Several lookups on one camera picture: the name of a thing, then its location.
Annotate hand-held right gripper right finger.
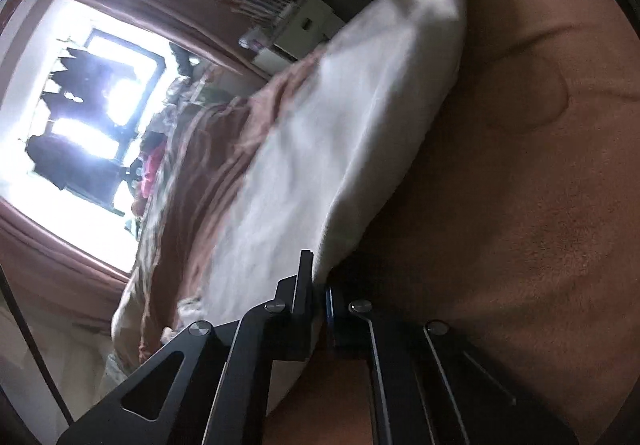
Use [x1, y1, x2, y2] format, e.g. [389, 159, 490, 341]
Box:
[324, 287, 581, 445]

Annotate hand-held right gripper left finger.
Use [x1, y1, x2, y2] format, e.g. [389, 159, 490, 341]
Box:
[57, 250, 327, 445]

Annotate beige drawstring garment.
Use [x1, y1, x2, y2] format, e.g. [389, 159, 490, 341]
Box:
[200, 0, 468, 418]

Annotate pink clothes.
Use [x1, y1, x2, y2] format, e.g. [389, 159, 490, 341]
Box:
[135, 145, 168, 200]

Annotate dark hanging clothes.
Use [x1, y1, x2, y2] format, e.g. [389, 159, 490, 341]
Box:
[25, 40, 151, 190]

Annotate patterned quilt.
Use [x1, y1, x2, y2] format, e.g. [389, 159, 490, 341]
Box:
[102, 70, 241, 391]

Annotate brown blanket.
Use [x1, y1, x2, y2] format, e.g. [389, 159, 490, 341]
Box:
[135, 0, 640, 445]

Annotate white storage cabinet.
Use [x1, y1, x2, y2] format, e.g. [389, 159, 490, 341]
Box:
[232, 0, 351, 70]

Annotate bright window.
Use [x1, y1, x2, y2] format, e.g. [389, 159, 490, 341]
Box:
[0, 0, 168, 276]

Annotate brown curtain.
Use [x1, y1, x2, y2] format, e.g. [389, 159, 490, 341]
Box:
[0, 0, 273, 331]

